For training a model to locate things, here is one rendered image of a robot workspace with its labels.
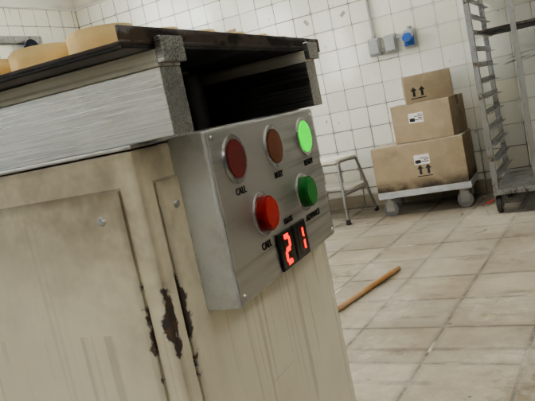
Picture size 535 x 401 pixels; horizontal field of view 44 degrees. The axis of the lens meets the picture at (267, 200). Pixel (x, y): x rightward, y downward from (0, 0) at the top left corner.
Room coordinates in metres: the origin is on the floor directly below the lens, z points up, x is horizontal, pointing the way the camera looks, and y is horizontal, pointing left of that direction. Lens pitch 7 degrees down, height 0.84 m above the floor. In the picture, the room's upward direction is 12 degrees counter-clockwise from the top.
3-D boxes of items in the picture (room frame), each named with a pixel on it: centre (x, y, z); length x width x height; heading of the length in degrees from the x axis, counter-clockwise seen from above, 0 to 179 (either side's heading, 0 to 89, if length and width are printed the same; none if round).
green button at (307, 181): (0.65, -0.04, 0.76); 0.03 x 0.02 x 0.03; 155
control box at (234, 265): (0.61, 0.00, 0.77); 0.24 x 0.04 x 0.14; 155
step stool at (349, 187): (4.71, -0.47, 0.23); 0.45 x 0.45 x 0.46; 52
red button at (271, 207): (0.56, 0.00, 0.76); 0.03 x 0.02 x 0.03; 155
